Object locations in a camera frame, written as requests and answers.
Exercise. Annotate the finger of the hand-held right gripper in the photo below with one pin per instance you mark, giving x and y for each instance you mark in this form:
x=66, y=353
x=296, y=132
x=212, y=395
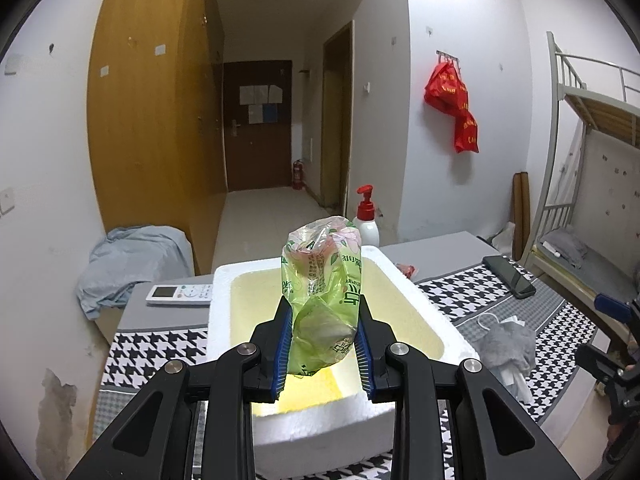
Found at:
x=611, y=306
x=597, y=362

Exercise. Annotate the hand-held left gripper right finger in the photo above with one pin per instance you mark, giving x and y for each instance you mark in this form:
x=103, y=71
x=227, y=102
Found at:
x=362, y=357

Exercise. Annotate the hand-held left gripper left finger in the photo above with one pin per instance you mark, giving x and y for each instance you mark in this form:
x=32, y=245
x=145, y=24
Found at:
x=283, y=345

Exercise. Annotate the white foam box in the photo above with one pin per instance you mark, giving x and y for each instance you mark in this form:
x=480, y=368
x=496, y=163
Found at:
x=222, y=310

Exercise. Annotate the green plastic bag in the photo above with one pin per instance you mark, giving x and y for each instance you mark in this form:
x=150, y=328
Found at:
x=320, y=280

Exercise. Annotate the white tissue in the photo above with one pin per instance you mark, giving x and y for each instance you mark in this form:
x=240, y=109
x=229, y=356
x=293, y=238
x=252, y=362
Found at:
x=516, y=384

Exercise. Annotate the houndstooth tablecloth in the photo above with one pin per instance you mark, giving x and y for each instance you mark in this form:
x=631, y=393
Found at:
x=550, y=306

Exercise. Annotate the grey bedding cloth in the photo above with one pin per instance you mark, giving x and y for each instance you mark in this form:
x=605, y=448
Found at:
x=567, y=246

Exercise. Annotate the red snack packet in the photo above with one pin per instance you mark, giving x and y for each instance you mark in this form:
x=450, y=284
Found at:
x=407, y=271

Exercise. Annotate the black smartphone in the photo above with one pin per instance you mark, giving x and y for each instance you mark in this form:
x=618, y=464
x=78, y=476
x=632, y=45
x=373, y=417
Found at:
x=510, y=276

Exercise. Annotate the white remote control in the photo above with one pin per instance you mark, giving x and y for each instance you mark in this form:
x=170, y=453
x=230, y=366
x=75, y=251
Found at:
x=175, y=293

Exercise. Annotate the white plastic bag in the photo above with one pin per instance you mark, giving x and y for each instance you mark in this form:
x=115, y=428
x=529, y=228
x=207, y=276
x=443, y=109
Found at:
x=504, y=240

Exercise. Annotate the white pump bottle red cap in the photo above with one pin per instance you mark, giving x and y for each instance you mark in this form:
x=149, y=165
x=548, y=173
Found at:
x=369, y=230

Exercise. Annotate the wooden planks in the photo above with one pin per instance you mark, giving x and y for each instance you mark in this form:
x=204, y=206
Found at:
x=521, y=210

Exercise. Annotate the metal bunk bed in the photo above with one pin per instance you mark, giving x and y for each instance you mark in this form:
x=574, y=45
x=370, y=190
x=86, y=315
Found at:
x=555, y=160

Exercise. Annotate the red fire extinguisher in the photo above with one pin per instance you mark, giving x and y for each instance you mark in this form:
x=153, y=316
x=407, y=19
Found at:
x=298, y=176

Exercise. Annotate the blue-grey bundled cloth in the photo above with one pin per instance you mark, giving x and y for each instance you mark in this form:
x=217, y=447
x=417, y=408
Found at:
x=130, y=260

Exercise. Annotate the brown door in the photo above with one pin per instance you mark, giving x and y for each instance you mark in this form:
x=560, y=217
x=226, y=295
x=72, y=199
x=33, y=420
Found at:
x=260, y=160

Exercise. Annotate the blue paper notice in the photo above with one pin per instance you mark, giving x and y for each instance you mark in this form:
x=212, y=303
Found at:
x=269, y=113

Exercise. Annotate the white paper notice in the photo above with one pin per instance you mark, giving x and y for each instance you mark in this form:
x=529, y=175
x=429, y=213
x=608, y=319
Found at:
x=255, y=114
x=276, y=93
x=247, y=95
x=262, y=94

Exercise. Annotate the wooden doorway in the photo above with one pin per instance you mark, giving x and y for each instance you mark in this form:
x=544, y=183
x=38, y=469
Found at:
x=337, y=110

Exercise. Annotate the wooden wardrobe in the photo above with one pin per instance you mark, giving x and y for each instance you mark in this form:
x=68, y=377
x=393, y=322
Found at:
x=150, y=135

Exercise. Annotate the red plastic bag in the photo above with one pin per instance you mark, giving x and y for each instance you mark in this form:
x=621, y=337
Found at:
x=450, y=92

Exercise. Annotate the wall hook rack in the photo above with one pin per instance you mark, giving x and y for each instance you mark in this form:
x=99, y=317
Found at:
x=448, y=55

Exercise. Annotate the white wall plate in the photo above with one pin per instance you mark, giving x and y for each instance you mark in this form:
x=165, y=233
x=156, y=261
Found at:
x=12, y=63

